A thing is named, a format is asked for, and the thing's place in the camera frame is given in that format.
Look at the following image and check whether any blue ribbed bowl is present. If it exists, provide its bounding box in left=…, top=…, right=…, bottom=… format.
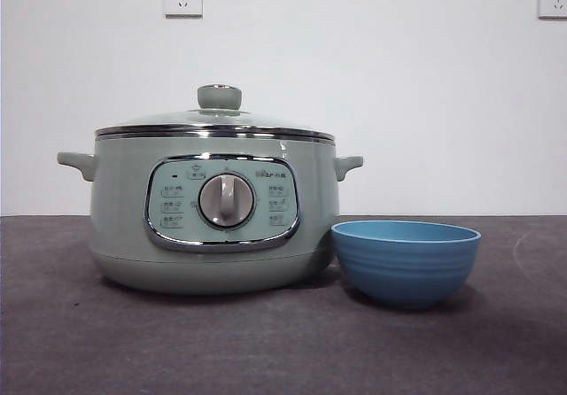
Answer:
left=330, top=219, right=482, bottom=312

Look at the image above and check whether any glass lid with green knob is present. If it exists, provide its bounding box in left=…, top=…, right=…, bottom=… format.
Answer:
left=94, top=83, right=336, bottom=142

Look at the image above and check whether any pale green electric steamer pot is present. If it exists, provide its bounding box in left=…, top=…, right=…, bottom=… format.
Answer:
left=56, top=135, right=364, bottom=297

